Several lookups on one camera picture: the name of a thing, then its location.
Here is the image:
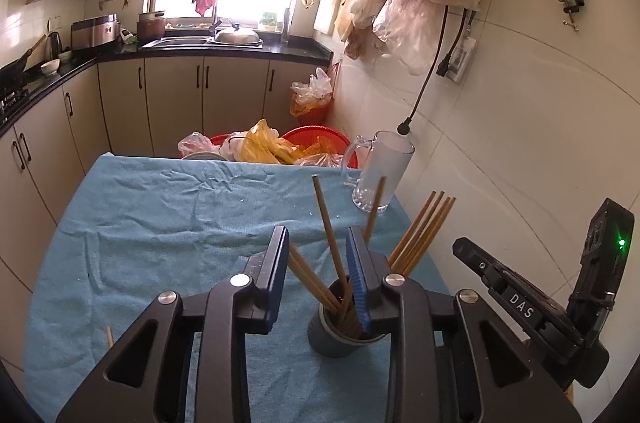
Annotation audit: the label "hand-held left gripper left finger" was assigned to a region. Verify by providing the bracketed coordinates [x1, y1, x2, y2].
[56, 225, 291, 423]

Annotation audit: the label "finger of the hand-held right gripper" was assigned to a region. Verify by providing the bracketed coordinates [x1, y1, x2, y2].
[452, 237, 501, 289]

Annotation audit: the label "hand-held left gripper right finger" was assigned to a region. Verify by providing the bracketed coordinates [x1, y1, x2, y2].
[345, 225, 583, 423]

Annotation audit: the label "bunch of wooden chopsticks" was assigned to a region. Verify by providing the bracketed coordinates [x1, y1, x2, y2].
[287, 176, 457, 339]

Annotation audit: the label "dark grey cup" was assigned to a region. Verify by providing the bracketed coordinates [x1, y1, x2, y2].
[306, 278, 391, 359]

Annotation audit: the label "blue towel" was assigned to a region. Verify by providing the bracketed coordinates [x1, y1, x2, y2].
[22, 153, 451, 423]

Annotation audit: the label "clear glass mug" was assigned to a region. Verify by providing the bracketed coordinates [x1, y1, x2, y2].
[341, 130, 416, 214]

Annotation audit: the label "yellow plastic bag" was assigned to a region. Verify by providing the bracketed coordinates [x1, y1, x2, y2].
[232, 119, 311, 164]

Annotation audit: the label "red plastic basin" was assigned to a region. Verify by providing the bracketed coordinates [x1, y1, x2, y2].
[210, 126, 360, 169]

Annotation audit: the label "pink and white plastic bag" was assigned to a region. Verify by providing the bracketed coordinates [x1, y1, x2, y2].
[178, 132, 223, 156]

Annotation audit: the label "white and orange plastic bag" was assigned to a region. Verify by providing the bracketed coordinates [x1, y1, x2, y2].
[291, 67, 335, 118]

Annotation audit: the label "beige kitchen base cabinets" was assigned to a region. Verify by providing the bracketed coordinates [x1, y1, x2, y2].
[0, 53, 328, 304]

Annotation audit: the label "black kitchen countertop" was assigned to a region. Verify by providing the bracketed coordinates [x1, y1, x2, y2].
[0, 34, 333, 139]

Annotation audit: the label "steel pot lid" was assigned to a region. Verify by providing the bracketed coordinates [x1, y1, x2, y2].
[214, 23, 263, 46]

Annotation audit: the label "steel sink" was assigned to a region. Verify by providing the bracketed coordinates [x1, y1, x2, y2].
[142, 34, 211, 49]

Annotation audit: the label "white cutting board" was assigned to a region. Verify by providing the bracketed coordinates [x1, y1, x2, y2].
[313, 0, 346, 35]

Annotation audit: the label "brown pot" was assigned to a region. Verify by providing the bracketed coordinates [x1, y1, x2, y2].
[136, 10, 166, 41]

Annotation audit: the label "silver rice cooker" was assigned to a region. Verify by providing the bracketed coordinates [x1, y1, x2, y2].
[71, 14, 121, 50]

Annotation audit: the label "gas stove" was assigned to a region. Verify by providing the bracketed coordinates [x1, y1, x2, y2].
[0, 86, 31, 124]

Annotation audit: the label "black wok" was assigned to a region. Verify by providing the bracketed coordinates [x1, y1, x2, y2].
[0, 36, 46, 86]

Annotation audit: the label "black power cable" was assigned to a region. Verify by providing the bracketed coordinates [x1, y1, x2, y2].
[397, 6, 466, 136]

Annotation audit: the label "white wall card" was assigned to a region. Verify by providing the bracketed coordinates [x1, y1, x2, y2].
[446, 38, 476, 83]

